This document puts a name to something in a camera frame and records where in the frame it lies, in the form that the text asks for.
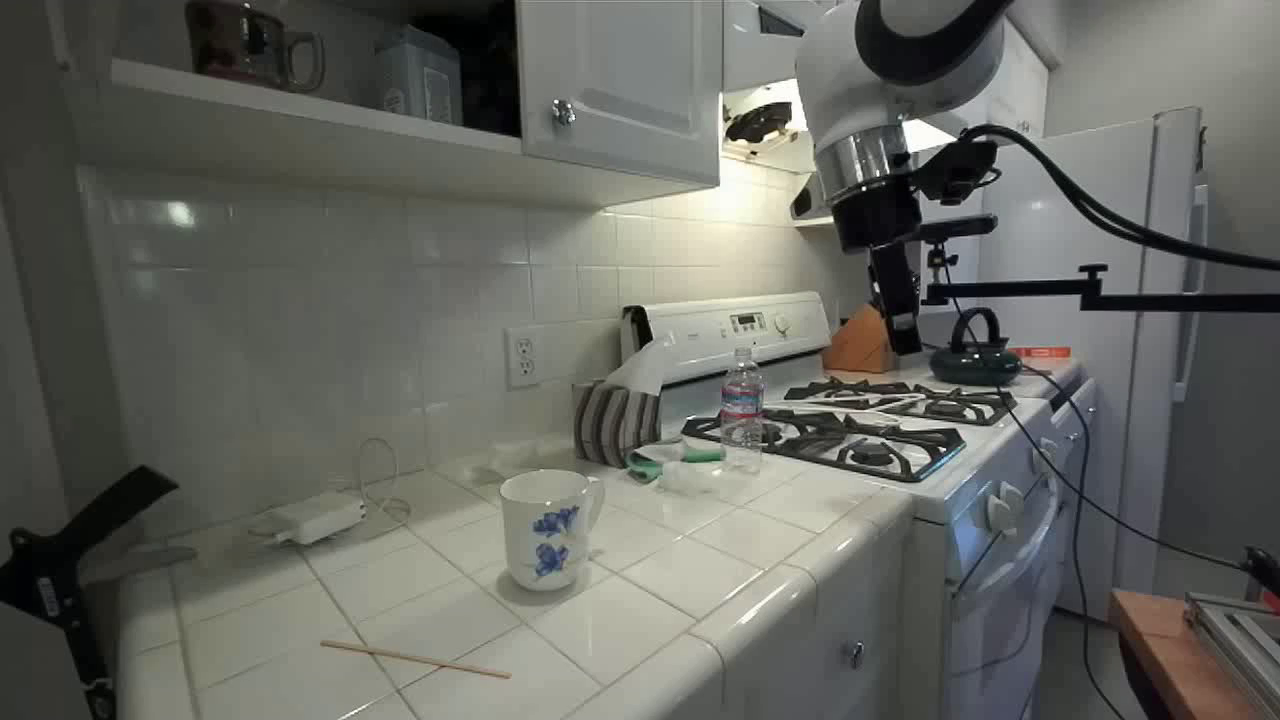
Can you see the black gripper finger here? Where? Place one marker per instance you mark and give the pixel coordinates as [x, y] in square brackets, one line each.
[905, 327]

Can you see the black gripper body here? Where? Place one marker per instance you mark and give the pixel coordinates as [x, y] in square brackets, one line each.
[882, 226]

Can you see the clear plastic water bottle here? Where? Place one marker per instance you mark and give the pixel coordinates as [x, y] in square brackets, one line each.
[741, 403]

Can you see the white cabinet door with knob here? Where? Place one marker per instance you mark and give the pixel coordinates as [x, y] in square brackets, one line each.
[625, 81]

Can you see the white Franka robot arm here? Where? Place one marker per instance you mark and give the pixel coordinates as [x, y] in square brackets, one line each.
[905, 81]

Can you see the white cabinet above hood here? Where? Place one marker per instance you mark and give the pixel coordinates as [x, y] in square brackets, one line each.
[753, 40]

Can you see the wooden knife block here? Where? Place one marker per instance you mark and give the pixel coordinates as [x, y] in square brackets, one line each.
[853, 346]

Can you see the black stove grate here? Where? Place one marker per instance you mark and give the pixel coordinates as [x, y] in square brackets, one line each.
[853, 447]
[920, 403]

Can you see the black kettle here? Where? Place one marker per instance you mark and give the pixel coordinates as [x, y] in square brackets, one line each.
[977, 361]

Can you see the red pot holder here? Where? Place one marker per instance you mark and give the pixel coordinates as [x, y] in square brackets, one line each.
[1047, 361]

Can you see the white refrigerator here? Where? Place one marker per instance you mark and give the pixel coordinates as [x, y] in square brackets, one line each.
[1120, 266]

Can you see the white gas stove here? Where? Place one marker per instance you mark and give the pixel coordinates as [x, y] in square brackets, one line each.
[984, 586]

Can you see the green and white cloth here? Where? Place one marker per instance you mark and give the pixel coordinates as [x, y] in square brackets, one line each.
[650, 465]

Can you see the striped oven mitt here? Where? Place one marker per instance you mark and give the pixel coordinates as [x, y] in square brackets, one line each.
[613, 427]

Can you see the white mug blue flowers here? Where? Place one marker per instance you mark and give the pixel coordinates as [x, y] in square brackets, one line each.
[544, 532]

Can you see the wooden table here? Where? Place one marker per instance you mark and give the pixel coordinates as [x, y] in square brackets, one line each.
[1162, 665]

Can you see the clear plastic container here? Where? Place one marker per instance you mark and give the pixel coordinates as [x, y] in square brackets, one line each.
[423, 81]

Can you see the wooden chopstick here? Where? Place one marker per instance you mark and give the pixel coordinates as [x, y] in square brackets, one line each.
[414, 656]

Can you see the white power adapter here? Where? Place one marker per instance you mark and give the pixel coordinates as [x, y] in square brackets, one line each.
[321, 516]

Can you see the brown mug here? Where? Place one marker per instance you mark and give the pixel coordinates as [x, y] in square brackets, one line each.
[245, 46]

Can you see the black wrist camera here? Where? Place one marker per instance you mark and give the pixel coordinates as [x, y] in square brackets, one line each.
[957, 166]

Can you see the black camera boom stand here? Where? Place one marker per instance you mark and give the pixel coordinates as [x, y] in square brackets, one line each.
[1162, 303]

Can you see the white wall outlet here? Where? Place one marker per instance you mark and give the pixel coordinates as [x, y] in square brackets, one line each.
[521, 356]

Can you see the metal frame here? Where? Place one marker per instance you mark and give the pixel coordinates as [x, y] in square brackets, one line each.
[1240, 642]

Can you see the white wall cabinet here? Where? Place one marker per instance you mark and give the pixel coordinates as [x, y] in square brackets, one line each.
[267, 135]

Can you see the black camera clamp mount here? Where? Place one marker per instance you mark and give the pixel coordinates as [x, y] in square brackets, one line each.
[52, 572]

